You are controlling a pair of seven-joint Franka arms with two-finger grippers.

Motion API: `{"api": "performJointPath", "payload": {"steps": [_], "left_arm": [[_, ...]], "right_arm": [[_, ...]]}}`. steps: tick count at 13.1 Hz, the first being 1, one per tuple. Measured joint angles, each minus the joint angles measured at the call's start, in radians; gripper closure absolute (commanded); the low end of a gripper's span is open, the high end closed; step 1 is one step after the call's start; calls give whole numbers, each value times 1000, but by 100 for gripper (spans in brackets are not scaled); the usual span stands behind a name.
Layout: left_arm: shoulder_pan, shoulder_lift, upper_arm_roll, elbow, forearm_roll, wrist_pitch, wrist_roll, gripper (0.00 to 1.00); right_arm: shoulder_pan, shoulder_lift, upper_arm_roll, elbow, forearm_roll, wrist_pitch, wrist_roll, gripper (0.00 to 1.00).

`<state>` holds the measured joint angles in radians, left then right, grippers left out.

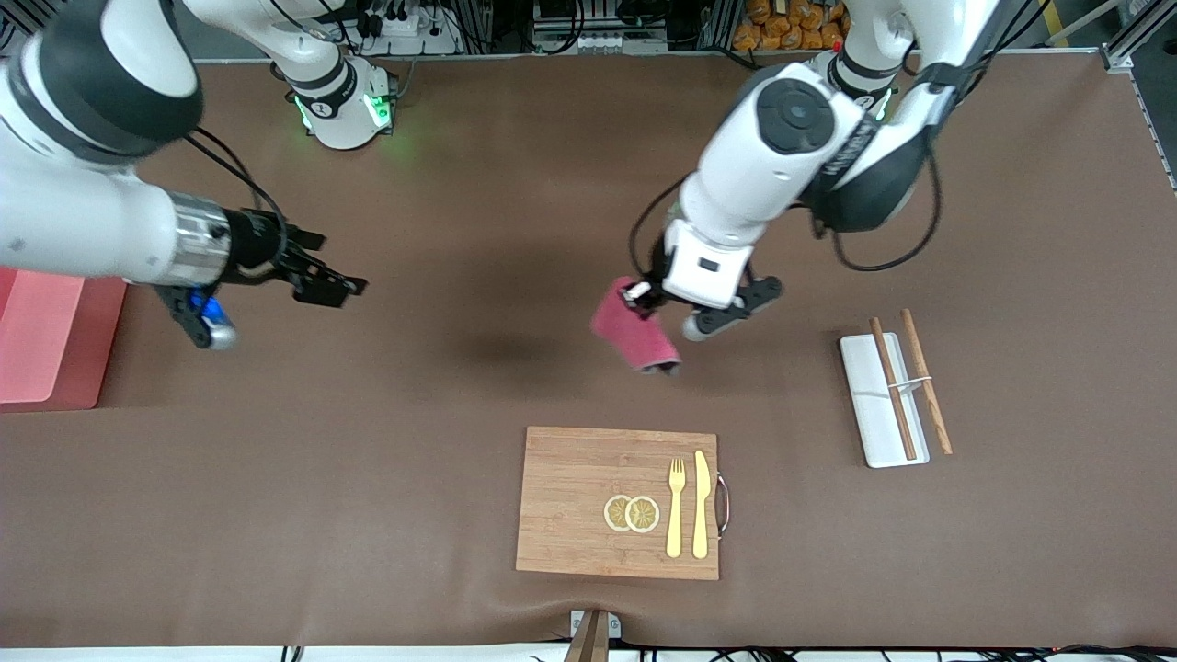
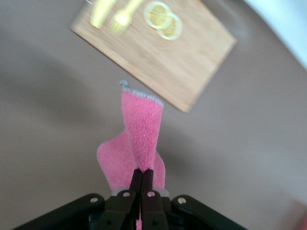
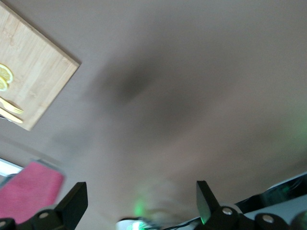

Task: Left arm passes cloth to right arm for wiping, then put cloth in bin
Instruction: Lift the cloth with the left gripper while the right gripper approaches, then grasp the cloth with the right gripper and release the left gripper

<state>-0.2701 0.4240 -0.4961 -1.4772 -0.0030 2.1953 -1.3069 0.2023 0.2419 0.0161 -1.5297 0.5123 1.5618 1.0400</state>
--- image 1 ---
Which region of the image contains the red cloth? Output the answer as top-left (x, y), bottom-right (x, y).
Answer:
top-left (590, 276), bottom-right (683, 376)

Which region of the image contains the white rectangular tray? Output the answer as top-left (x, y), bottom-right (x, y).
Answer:
top-left (839, 332), bottom-right (931, 469)

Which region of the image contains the wooden cutting board, metal handle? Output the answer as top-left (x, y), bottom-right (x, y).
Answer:
top-left (515, 426), bottom-right (733, 582)

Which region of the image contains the orange bread pile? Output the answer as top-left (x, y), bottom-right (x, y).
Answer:
top-left (733, 0), bottom-right (851, 51)

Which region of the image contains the brown mount bar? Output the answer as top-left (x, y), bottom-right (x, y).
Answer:
top-left (563, 613), bottom-right (611, 662)

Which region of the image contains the grey metal table bracket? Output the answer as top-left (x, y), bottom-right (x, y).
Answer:
top-left (570, 610), bottom-right (622, 640)

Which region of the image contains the black electronics box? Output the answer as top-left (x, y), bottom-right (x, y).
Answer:
top-left (533, 0), bottom-right (672, 30)

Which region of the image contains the pink plastic box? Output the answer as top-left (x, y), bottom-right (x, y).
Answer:
top-left (0, 267), bottom-right (128, 412)

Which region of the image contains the yellow fork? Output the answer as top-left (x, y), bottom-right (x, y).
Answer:
top-left (666, 458), bottom-right (687, 559)

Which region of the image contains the white power strip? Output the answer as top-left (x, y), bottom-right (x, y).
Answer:
top-left (366, 7), bottom-right (426, 38)

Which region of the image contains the brown wooden chopstick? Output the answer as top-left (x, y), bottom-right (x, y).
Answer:
top-left (900, 308), bottom-right (954, 455)
top-left (870, 317), bottom-right (919, 461)

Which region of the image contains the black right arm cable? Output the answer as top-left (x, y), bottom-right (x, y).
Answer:
top-left (184, 127), bottom-right (291, 277)

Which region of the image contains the aluminium frame profile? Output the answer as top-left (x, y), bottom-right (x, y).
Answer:
top-left (1099, 0), bottom-right (1177, 194)

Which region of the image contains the yellow knife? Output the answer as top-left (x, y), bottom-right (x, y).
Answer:
top-left (692, 450), bottom-right (712, 560)

